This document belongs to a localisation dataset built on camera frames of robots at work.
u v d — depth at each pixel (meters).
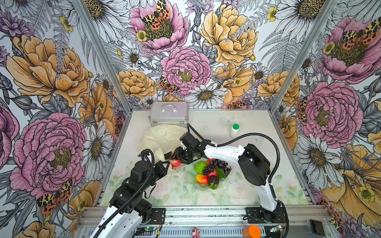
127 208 0.49
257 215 0.74
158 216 0.74
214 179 0.78
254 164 0.54
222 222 0.74
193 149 0.70
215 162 0.81
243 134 0.56
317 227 0.70
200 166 0.85
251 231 0.63
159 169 0.64
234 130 0.99
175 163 0.83
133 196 0.49
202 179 0.83
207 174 0.82
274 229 0.72
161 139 0.93
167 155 0.92
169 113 1.00
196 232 0.66
